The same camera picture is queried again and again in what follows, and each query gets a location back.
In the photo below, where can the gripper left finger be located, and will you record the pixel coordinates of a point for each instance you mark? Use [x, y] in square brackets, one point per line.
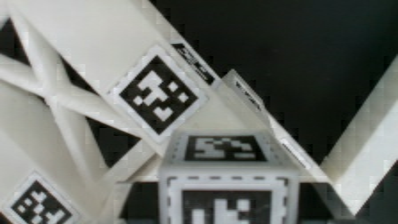
[114, 204]

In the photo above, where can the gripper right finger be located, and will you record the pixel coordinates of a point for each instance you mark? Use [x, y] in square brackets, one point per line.
[341, 215]

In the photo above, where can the white chair leg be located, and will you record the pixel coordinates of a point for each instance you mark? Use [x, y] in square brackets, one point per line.
[227, 179]

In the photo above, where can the white chair back part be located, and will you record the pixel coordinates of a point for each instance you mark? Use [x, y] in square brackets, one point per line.
[105, 88]

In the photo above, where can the white L-shaped obstacle fence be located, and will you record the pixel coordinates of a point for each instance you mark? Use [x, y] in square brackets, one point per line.
[364, 152]

